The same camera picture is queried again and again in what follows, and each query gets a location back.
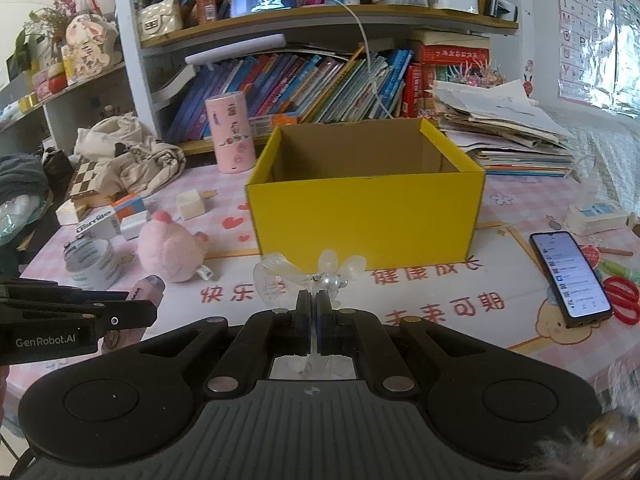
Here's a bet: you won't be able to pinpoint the stack of papers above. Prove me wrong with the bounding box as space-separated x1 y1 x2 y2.
425 80 576 177

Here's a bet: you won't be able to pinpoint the cream pearl handbag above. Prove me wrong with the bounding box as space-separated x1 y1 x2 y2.
135 0 183 41

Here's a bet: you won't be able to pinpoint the iridescent plastic bag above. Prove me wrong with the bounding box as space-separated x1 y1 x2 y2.
0 195 46 247

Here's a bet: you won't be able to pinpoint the grey tape roll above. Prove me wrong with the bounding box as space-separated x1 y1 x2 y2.
62 238 122 290

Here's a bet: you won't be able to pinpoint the pink patterned cylinder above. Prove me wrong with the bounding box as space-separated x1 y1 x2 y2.
205 92 257 175

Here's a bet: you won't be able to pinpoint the beige hoodie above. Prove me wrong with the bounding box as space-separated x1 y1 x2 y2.
74 112 187 197

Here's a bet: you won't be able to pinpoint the white wooden bookshelf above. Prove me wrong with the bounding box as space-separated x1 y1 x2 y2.
0 0 521 156

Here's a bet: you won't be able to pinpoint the yellow cardboard box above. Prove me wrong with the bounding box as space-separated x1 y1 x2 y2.
244 118 487 261

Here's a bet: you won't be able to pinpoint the dried flower bouquet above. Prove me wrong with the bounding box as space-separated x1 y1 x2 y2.
12 0 76 66

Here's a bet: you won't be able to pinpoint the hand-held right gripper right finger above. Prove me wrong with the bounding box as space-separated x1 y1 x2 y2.
316 290 488 401

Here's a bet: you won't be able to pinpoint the silver foil sheet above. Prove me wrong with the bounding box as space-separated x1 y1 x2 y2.
560 0 640 221

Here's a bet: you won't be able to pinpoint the stack of red thick books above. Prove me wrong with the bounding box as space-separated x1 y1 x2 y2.
407 30 493 116

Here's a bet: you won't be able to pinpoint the white rectangular block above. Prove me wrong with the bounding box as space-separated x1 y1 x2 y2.
176 189 207 221

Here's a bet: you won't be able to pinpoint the blue-edged smartphone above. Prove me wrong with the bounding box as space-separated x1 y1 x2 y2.
230 0 298 18

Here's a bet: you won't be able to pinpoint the grey folded clothes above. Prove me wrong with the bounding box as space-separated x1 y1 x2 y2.
0 154 51 206

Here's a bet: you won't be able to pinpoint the clear plastic hair clip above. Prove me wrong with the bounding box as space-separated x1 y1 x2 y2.
252 250 368 380

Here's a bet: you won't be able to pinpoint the alphabet wall poster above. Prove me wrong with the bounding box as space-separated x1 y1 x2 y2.
552 0 618 103

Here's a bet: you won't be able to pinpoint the black smartphone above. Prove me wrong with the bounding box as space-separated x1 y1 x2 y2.
529 231 614 329

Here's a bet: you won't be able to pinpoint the rabbit figurine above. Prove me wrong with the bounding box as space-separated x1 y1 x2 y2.
65 14 118 81

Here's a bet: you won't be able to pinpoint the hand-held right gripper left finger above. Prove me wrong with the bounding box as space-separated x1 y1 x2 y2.
142 290 313 401

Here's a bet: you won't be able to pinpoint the thick white-paged book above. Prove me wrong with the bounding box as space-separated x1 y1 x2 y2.
150 62 198 106

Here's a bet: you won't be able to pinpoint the pink checked tablecloth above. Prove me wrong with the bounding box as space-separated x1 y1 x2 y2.
10 150 640 411

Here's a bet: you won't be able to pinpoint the row of thin colourful books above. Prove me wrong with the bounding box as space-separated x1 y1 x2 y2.
167 50 423 143

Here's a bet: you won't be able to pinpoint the pink plush toy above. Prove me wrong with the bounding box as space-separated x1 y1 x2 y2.
137 210 216 283

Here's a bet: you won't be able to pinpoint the red scissors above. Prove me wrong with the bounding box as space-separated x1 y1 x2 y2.
602 275 640 326

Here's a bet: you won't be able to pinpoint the white charging cable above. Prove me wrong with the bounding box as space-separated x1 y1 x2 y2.
297 0 392 117

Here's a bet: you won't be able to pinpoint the white rolled paper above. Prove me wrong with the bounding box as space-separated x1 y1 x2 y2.
185 34 287 66

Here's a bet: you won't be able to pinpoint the white gadget with blue label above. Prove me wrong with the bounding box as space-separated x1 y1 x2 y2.
565 180 630 236

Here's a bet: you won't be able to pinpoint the fuzzy grey fur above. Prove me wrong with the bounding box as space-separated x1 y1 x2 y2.
537 360 640 480

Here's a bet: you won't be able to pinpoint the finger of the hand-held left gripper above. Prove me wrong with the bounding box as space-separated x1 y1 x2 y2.
82 300 157 333
0 282 128 306

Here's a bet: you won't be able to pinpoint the white orange toothpaste box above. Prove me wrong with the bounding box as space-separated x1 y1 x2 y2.
75 194 147 240

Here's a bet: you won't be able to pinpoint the wooden chessboard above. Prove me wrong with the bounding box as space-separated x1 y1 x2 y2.
65 157 126 208

